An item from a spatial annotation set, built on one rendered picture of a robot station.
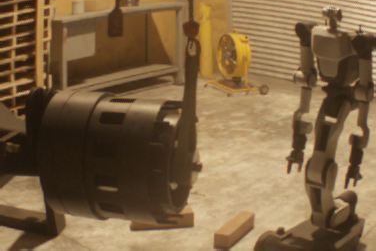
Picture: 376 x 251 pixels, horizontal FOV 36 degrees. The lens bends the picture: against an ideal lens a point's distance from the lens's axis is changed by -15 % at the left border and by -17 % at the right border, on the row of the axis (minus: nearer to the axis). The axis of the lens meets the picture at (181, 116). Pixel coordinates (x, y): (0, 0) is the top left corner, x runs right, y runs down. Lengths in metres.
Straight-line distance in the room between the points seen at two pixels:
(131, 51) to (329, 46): 5.86
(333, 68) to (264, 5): 5.46
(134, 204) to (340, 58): 1.31
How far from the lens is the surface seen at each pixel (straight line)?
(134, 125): 2.49
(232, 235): 3.83
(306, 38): 3.35
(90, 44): 7.45
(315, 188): 3.40
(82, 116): 2.56
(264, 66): 8.73
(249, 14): 8.78
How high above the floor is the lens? 1.69
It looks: 14 degrees down
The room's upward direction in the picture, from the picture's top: 1 degrees counter-clockwise
